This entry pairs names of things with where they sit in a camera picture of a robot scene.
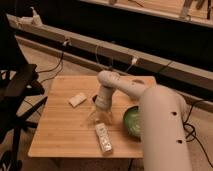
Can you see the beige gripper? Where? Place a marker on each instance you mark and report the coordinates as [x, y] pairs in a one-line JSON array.
[[104, 102]]

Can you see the clear plastic bottle white label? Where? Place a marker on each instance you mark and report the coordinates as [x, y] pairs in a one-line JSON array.
[[103, 137]]

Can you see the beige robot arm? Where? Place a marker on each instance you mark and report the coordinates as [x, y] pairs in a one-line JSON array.
[[160, 118]]

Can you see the black rectangular block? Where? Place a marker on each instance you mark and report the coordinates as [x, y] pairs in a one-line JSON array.
[[94, 98]]

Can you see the white rectangular sponge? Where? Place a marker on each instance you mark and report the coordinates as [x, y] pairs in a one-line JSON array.
[[77, 99]]

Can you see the green round bowl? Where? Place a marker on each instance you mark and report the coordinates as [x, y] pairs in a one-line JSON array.
[[131, 121]]

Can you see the black office chair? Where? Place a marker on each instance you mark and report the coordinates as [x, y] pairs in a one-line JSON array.
[[18, 79]]

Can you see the wooden workbench in background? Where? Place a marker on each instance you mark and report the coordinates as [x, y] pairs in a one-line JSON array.
[[198, 12]]

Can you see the long wooden beam rail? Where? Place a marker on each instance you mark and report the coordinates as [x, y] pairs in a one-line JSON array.
[[97, 55]]

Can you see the white spray bottle on rail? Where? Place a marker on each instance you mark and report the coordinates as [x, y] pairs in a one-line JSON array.
[[36, 17]]

